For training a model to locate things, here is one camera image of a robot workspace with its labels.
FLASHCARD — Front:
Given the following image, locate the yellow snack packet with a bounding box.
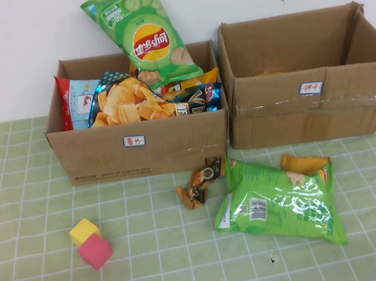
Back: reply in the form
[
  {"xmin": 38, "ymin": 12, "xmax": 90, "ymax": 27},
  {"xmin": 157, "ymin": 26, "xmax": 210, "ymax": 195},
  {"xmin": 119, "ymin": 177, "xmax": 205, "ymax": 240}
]
[
  {"xmin": 279, "ymin": 149, "xmax": 332, "ymax": 178},
  {"xmin": 253, "ymin": 69, "xmax": 284, "ymax": 78}
]

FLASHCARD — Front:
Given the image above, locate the green cucumber Lay's chip bag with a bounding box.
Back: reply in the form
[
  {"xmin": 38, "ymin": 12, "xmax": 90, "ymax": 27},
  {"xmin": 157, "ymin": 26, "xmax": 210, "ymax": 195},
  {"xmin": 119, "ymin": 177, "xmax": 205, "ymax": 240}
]
[{"xmin": 79, "ymin": 0, "xmax": 205, "ymax": 91}]

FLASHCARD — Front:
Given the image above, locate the light green Lay's chip bag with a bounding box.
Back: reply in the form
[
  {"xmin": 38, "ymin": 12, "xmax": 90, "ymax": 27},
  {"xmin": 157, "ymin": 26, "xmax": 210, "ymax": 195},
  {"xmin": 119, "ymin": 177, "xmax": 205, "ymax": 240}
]
[{"xmin": 209, "ymin": 147, "xmax": 349, "ymax": 256}]

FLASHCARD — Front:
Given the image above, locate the brown and black snack packet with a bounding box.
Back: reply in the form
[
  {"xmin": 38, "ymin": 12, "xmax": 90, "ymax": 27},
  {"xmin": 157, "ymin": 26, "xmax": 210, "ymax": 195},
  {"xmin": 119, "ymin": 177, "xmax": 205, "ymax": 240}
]
[
  {"xmin": 174, "ymin": 182, "xmax": 212, "ymax": 212},
  {"xmin": 188, "ymin": 154, "xmax": 229, "ymax": 193}
]

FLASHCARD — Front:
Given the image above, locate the black and blue snack bag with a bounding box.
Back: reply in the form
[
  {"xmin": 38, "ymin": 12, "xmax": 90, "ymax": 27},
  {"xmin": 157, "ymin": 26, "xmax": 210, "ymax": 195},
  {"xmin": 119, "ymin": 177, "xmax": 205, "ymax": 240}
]
[{"xmin": 169, "ymin": 81, "xmax": 226, "ymax": 117}]

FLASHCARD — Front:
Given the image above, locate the white handwritten label sticker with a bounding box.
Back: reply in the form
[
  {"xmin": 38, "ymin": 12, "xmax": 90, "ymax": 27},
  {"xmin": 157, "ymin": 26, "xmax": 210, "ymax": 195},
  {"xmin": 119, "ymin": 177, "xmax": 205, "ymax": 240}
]
[
  {"xmin": 298, "ymin": 80, "xmax": 325, "ymax": 97},
  {"xmin": 122, "ymin": 134, "xmax": 147, "ymax": 149}
]

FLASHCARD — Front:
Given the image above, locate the yellow chip bag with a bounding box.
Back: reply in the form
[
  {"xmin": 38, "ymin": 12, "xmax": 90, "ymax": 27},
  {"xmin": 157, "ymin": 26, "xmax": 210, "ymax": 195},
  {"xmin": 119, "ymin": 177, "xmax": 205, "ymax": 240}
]
[{"xmin": 158, "ymin": 66, "xmax": 221, "ymax": 102}]

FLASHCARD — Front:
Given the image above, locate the blue bag with ridged chips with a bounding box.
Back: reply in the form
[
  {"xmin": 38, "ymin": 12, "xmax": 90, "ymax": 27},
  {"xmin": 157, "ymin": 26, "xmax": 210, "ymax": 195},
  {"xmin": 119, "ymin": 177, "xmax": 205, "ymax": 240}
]
[{"xmin": 82, "ymin": 66, "xmax": 178, "ymax": 130}]

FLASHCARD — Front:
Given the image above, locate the cardboard box printed F2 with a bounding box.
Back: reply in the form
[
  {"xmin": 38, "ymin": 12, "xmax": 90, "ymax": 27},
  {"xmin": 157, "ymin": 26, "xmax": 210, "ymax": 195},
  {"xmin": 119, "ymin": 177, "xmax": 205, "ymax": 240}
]
[{"xmin": 37, "ymin": 39, "xmax": 235, "ymax": 189}]

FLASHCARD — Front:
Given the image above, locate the cardboard box with tape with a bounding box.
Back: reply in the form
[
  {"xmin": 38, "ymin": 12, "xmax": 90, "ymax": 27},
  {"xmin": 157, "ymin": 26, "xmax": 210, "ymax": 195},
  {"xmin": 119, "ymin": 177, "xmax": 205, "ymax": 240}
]
[{"xmin": 214, "ymin": 0, "xmax": 376, "ymax": 153}]

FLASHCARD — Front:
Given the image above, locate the green checked tablecloth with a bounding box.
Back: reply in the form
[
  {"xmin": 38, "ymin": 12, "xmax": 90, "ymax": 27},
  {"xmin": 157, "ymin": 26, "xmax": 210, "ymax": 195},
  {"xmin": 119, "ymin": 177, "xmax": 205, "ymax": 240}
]
[{"xmin": 0, "ymin": 90, "xmax": 376, "ymax": 281}]

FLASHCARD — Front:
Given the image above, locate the red and white shrimp bag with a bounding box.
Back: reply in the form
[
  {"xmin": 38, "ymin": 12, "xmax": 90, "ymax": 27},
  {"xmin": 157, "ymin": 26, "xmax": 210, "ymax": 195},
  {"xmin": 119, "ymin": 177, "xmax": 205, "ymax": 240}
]
[{"xmin": 53, "ymin": 72, "xmax": 105, "ymax": 132}]

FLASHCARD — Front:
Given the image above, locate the yellow foam cube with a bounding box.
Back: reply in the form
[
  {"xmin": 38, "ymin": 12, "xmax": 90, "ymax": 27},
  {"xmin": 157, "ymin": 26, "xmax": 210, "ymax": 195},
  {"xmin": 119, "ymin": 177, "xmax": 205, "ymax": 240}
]
[{"xmin": 68, "ymin": 217, "xmax": 103, "ymax": 248}]

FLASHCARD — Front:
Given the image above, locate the pink foam cube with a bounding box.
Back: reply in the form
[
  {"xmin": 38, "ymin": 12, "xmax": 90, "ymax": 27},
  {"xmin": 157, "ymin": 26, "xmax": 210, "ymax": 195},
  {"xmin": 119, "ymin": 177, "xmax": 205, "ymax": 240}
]
[{"xmin": 76, "ymin": 231, "xmax": 116, "ymax": 273}]

